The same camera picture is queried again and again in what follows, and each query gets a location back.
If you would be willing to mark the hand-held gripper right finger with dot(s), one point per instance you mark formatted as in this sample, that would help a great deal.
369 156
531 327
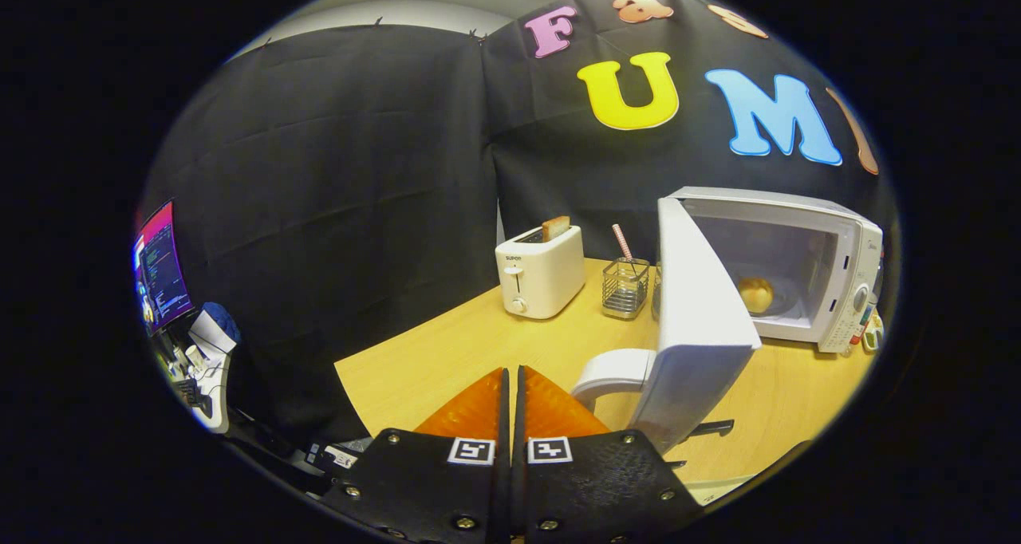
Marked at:
590 488

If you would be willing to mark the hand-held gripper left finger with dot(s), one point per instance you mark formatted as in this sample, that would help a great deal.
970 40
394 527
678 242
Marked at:
431 488

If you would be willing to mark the white microwave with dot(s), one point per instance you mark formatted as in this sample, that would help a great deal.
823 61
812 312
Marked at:
694 329

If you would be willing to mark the golden bread bun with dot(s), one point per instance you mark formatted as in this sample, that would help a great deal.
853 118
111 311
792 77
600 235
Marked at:
755 295

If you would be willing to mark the white printed tag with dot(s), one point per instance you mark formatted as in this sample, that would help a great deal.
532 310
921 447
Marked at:
341 458

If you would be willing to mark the white toaster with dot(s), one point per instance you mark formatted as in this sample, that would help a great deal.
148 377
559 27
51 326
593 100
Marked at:
542 277

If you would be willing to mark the white device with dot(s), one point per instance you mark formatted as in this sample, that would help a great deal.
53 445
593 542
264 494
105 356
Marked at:
211 392

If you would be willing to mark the pink striped straw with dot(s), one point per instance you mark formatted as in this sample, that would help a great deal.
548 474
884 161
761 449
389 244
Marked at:
621 242

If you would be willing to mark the toast slice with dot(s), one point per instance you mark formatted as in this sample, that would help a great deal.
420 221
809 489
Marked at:
556 228

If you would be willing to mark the blue cloth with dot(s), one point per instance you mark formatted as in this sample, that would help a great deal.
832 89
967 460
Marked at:
222 319

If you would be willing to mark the white divided bean dish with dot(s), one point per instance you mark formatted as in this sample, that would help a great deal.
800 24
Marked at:
873 340

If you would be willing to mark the computer monitor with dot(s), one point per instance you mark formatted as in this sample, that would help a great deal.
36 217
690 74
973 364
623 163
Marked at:
163 265

